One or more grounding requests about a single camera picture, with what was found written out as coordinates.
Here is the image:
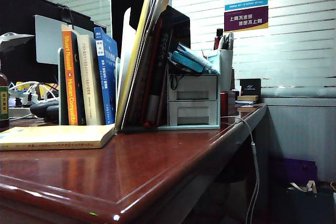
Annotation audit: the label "yellow folder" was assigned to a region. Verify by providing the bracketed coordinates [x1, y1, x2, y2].
[115, 0, 155, 130]

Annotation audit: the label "brown bottle green label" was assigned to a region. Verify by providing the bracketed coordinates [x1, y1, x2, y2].
[0, 70, 10, 128]

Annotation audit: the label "white cable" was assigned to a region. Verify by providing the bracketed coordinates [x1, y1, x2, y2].
[220, 115, 260, 224]

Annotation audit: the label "black card box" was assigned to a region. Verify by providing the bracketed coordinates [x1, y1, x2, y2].
[239, 78, 262, 97]

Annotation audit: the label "cream book with vertical text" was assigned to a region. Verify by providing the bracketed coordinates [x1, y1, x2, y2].
[77, 34, 106, 126]

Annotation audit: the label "tan notebook stack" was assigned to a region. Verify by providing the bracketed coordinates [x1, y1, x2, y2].
[236, 94, 260, 102]

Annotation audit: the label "white blue mask pack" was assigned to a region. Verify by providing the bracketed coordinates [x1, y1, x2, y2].
[176, 42, 221, 75]

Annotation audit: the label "grey model jet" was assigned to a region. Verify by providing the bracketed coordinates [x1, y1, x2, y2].
[0, 31, 35, 54]

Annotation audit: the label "dark green paper bag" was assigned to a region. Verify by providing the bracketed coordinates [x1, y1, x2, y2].
[286, 180, 336, 224]

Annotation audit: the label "orange spine hardcover book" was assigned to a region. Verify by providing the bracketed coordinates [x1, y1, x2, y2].
[60, 24, 87, 126]

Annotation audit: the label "white organizer drawer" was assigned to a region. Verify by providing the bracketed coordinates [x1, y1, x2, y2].
[167, 74, 218, 101]
[167, 100, 218, 126]

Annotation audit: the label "white power strip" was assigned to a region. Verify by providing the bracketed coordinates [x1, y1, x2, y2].
[7, 81, 60, 109]

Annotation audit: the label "wide black computer monitor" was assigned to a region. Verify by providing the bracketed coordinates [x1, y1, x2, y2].
[0, 0, 107, 84]

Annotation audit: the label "purple bag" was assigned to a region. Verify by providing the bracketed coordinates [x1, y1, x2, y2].
[269, 157, 318, 186]

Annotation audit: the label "silver pen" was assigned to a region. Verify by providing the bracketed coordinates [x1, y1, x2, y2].
[223, 31, 235, 51]

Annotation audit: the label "black monitor with rounded corner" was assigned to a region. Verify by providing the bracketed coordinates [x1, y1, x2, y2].
[109, 0, 191, 62]

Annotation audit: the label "white pen cup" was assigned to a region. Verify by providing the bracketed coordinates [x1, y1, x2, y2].
[214, 49, 234, 92]

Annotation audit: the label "red wooden box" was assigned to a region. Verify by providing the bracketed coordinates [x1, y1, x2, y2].
[220, 90, 236, 116]

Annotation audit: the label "silver monitor stand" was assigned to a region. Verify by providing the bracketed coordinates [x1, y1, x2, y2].
[34, 14, 95, 65]

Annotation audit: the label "black cord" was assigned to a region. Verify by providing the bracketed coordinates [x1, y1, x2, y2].
[167, 58, 191, 91]

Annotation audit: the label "red black pen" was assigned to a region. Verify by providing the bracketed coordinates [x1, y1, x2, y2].
[214, 28, 224, 51]

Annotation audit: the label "blue paperback book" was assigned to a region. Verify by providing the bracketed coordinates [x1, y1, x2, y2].
[93, 26, 119, 125]

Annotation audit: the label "white paper document stack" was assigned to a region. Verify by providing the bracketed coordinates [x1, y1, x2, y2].
[125, 0, 162, 127]

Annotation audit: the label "dark hardcover book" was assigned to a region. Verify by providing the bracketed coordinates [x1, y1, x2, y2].
[146, 28, 174, 127]

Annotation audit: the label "thick cream yellow paperback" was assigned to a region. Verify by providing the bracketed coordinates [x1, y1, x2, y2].
[0, 123, 116, 152]

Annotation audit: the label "white plastic file board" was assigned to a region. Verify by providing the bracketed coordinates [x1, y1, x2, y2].
[116, 7, 137, 120]

